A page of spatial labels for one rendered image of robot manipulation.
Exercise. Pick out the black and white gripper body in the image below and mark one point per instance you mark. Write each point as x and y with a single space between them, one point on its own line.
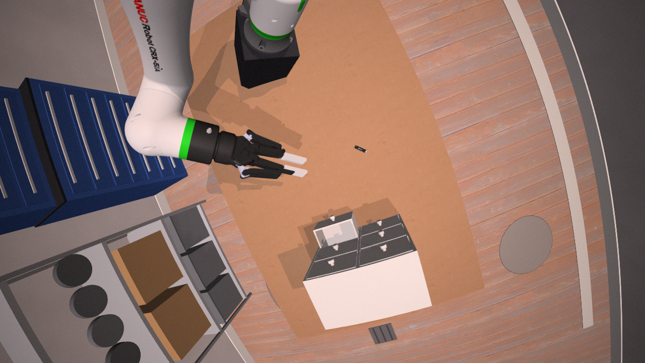
229 153

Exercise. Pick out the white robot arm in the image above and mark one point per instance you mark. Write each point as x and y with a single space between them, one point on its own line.
155 125

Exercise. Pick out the white chest of drawers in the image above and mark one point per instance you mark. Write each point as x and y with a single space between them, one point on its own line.
370 292

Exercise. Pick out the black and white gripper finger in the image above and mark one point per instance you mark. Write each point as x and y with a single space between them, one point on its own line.
269 148
266 172

